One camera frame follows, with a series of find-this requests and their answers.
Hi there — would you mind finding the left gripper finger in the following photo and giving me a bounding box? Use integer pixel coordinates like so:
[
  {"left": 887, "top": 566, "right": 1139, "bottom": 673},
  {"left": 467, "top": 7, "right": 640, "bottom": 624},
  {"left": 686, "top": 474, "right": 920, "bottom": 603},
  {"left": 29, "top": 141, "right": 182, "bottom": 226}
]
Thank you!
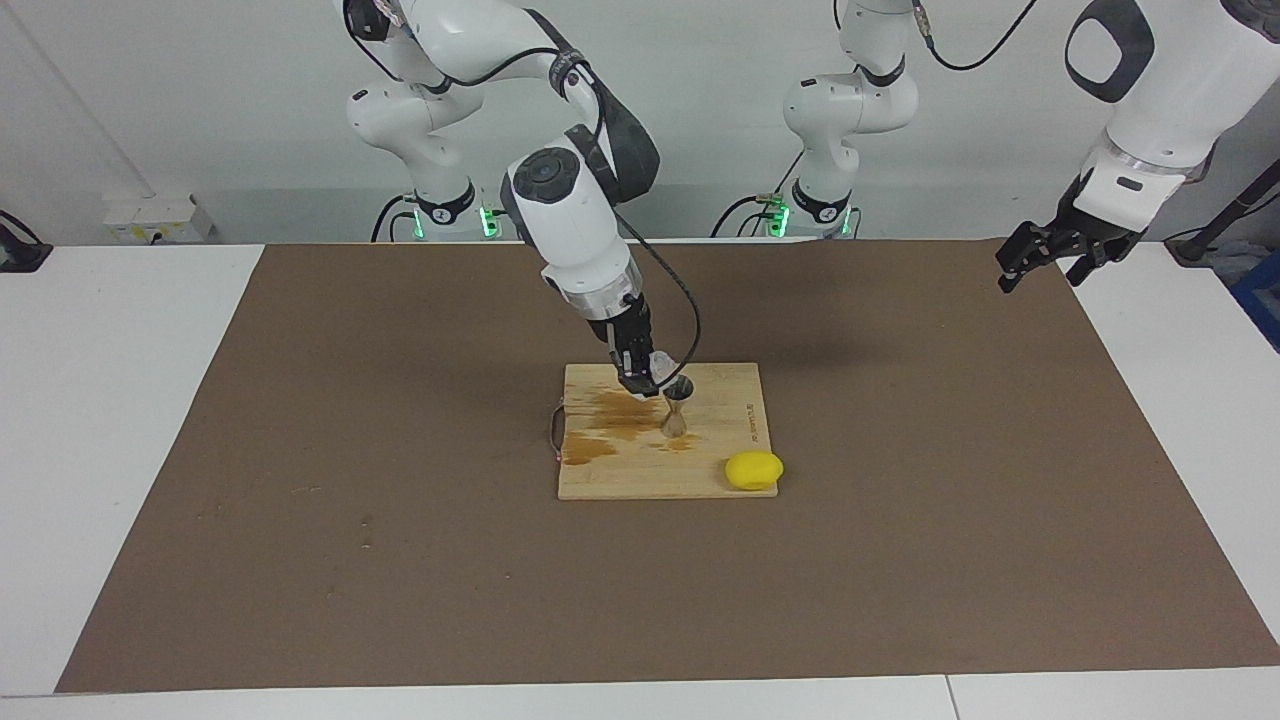
[
  {"left": 996, "top": 222, "right": 1061, "bottom": 294},
  {"left": 1066, "top": 232, "right": 1141, "bottom": 288}
]

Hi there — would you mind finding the steel double jigger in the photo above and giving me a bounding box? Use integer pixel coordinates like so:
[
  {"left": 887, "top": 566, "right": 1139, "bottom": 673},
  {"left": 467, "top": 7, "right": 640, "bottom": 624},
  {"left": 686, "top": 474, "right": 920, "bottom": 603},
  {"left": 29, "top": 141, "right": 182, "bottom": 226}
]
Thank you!
[{"left": 660, "top": 376, "right": 697, "bottom": 439}]

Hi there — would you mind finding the stained wooden cutting board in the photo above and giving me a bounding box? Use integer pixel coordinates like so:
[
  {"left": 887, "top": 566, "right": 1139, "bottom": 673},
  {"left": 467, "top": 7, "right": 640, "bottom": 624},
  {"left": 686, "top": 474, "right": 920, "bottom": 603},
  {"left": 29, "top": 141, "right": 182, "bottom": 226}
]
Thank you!
[{"left": 547, "top": 362, "right": 779, "bottom": 501}]

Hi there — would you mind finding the black stand pole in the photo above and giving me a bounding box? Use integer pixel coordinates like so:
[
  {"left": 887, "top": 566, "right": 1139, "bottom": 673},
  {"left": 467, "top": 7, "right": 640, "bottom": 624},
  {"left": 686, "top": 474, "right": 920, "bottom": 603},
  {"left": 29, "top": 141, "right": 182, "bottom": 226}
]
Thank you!
[{"left": 1163, "top": 158, "right": 1280, "bottom": 267}]

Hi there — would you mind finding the yellow lemon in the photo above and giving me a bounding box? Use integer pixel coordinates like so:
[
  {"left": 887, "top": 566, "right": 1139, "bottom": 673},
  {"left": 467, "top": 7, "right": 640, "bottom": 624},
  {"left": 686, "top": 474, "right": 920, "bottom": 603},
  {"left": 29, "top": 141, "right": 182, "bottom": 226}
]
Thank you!
[{"left": 724, "top": 450, "right": 785, "bottom": 492}]

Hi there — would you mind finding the blue box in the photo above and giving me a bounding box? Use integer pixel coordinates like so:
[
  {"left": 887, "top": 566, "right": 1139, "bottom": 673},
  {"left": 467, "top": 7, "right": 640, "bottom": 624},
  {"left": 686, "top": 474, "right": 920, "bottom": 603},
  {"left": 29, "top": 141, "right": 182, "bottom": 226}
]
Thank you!
[{"left": 1228, "top": 248, "right": 1280, "bottom": 353}]

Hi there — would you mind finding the brown table mat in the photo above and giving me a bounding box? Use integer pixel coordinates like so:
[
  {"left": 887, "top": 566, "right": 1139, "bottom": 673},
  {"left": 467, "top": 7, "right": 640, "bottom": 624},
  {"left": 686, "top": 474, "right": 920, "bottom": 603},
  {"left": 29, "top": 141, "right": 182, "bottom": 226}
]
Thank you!
[{"left": 55, "top": 240, "right": 1280, "bottom": 694}]

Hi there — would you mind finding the black table clamp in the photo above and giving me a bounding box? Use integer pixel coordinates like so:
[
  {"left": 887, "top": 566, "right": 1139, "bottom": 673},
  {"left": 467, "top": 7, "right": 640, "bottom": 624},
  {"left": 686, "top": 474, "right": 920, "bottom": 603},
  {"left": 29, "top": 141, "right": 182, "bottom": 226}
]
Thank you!
[{"left": 0, "top": 210, "right": 53, "bottom": 273}]

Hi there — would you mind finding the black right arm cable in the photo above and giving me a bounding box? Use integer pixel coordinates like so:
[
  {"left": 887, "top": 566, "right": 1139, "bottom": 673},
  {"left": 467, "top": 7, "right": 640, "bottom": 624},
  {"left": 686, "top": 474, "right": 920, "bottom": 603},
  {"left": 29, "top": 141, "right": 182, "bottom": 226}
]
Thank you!
[{"left": 345, "top": 0, "right": 703, "bottom": 387}]

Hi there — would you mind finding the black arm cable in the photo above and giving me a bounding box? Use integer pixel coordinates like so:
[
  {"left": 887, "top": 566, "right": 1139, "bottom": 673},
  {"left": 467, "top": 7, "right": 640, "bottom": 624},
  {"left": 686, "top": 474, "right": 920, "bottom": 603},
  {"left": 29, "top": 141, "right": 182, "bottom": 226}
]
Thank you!
[
  {"left": 905, "top": 0, "right": 1280, "bottom": 201},
  {"left": 345, "top": 0, "right": 703, "bottom": 387}
]

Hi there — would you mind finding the black left base cable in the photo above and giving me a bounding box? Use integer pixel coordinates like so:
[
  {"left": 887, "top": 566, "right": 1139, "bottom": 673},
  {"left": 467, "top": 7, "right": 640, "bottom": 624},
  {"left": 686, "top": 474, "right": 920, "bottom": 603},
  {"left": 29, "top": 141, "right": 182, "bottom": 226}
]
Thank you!
[{"left": 710, "top": 148, "right": 807, "bottom": 239}]

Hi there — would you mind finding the black base cable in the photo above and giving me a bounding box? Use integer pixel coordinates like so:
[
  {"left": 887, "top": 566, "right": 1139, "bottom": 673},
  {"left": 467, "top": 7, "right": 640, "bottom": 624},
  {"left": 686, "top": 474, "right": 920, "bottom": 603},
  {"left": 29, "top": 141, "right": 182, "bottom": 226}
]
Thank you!
[
  {"left": 370, "top": 193, "right": 417, "bottom": 243},
  {"left": 710, "top": 148, "right": 807, "bottom": 239}
]

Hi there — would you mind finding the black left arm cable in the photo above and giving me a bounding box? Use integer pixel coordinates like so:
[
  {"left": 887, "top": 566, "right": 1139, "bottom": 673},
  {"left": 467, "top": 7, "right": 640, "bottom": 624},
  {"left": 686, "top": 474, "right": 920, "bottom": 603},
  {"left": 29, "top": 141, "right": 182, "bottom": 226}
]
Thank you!
[{"left": 905, "top": 0, "right": 1280, "bottom": 201}]

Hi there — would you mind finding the black right base cable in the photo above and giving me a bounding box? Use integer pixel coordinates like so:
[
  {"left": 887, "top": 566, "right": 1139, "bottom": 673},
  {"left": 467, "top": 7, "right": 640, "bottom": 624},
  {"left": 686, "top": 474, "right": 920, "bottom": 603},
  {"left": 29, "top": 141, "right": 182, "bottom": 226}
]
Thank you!
[{"left": 370, "top": 193, "right": 417, "bottom": 243}]

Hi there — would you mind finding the white wall socket box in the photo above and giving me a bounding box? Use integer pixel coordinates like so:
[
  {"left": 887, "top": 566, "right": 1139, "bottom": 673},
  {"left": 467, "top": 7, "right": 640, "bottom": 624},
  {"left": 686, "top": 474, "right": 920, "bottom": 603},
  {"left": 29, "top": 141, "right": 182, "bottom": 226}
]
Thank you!
[{"left": 103, "top": 193, "right": 214, "bottom": 245}]

